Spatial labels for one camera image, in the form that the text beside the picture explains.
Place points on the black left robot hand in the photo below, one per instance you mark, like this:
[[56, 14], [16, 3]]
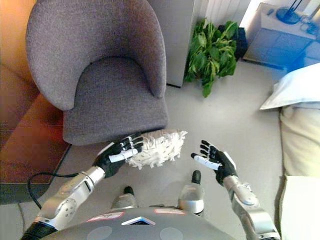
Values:
[[110, 160]]

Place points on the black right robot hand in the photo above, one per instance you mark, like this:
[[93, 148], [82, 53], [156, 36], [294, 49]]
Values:
[[222, 165]]

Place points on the white fringed throw pillow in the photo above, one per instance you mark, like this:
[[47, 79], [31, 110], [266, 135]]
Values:
[[157, 150]]

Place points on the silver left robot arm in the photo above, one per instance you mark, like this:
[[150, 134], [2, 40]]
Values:
[[67, 197]]

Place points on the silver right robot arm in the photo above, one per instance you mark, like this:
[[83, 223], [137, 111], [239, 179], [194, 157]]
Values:
[[250, 205]]

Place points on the white bed pillow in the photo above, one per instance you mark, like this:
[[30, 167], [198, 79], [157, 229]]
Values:
[[297, 87]]

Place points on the silver left robot leg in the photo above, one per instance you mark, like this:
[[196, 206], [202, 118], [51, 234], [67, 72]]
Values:
[[125, 201]]

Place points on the silver robot leg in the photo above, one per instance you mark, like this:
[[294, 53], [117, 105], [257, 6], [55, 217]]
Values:
[[125, 201], [192, 197]]

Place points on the silver right robot leg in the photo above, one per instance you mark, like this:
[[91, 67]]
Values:
[[192, 197]]

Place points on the grey robot torso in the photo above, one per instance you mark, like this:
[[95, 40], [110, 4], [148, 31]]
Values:
[[140, 230]]

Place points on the beige bed mattress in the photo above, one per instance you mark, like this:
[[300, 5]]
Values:
[[302, 140]]

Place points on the grey fabric armchair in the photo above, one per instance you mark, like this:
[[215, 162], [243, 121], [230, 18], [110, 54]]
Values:
[[100, 75]]

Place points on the white duvet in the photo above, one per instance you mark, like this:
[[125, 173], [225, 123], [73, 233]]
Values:
[[302, 207]]

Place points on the green leafy potted plant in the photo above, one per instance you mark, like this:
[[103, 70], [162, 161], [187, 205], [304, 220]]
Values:
[[212, 55]]

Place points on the black plant pot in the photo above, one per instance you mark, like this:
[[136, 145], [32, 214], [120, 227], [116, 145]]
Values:
[[241, 42]]

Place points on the beige wooden nightstand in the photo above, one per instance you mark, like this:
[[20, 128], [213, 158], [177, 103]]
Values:
[[277, 42]]

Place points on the white pleated curtain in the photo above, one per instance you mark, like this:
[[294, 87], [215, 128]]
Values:
[[220, 10]]

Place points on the black round lamp base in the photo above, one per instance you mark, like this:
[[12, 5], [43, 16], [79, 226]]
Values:
[[287, 13]]

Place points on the grey wall partition panel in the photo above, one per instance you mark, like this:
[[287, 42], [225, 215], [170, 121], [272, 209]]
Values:
[[177, 37]]

